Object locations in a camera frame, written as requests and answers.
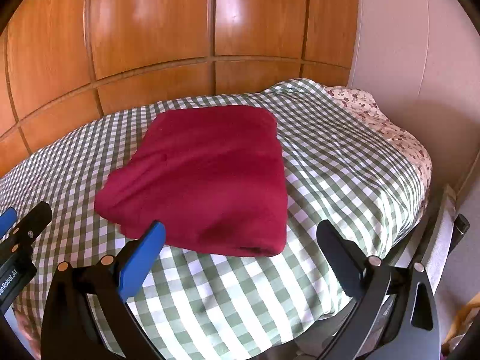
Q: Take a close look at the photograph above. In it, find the floral bed sheet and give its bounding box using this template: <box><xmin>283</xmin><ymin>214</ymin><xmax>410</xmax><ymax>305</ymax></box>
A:
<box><xmin>325</xmin><ymin>86</ymin><xmax>433</xmax><ymax>197</ymax></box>

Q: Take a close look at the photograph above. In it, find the green checkered bedspread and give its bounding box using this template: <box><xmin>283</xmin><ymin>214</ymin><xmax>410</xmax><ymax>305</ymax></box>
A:
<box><xmin>1</xmin><ymin>79</ymin><xmax>428</xmax><ymax>359</ymax></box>

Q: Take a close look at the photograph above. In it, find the wooden wardrobe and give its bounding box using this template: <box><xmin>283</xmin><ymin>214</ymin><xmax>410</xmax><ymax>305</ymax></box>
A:
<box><xmin>1</xmin><ymin>0</ymin><xmax>359</xmax><ymax>173</ymax></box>

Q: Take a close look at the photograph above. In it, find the dark red sweater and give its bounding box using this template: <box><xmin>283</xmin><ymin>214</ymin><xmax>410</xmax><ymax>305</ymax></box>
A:
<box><xmin>94</xmin><ymin>106</ymin><xmax>287</xmax><ymax>257</ymax></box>

